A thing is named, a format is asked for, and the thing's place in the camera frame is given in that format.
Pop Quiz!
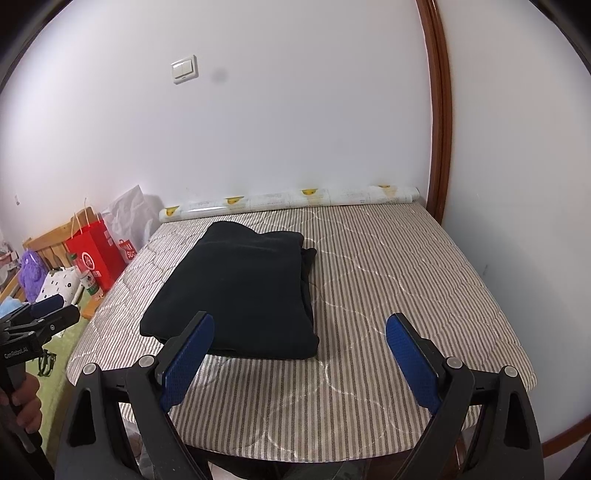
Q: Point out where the brown wooden door frame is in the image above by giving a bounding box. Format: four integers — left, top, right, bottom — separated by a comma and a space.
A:
417, 0, 452, 222

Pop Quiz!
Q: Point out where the purple plush toy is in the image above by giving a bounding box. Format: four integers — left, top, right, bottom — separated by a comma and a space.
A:
21, 249, 47, 303

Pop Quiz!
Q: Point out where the black sweatshirt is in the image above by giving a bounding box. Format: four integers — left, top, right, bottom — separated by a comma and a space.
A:
139, 222, 321, 360

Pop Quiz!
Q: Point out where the wooden headboard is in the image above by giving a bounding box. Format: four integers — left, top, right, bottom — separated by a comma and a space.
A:
0, 208, 95, 301

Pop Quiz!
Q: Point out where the rolled white paper sheet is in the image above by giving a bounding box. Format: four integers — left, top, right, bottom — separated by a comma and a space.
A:
158, 185, 421, 223

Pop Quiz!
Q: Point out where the brown wooden baseboard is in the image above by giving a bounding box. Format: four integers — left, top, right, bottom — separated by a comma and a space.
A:
541, 411, 591, 459

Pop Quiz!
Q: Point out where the person's left hand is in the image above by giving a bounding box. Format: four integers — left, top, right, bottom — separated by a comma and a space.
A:
10, 371, 44, 435

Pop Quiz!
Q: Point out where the white wall light switch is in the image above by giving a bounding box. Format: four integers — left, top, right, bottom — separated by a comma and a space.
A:
171, 54, 199, 85

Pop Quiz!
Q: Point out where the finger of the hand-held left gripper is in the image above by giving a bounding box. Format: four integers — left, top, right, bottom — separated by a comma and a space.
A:
7, 304, 82, 345
28, 294, 66, 319

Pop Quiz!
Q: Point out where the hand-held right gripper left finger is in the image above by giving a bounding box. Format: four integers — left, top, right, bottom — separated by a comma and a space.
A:
54, 311, 216, 480

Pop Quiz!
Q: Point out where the white flower-print pillow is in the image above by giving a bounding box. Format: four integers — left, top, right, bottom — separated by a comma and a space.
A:
37, 267, 84, 308

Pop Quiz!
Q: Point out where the white plastic shopping bag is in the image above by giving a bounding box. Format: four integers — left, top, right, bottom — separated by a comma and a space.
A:
102, 185, 160, 264

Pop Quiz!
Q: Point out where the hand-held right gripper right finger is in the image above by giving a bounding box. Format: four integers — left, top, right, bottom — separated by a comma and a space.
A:
385, 312, 546, 480

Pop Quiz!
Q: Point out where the wooden nightstand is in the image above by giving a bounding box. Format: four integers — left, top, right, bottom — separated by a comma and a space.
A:
79, 293, 108, 320

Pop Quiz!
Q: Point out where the red paper shopping bag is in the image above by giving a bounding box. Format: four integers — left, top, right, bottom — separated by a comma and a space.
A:
65, 198, 127, 292

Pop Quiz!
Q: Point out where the striped quilted mattress pad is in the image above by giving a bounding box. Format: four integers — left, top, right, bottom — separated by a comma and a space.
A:
67, 202, 539, 457

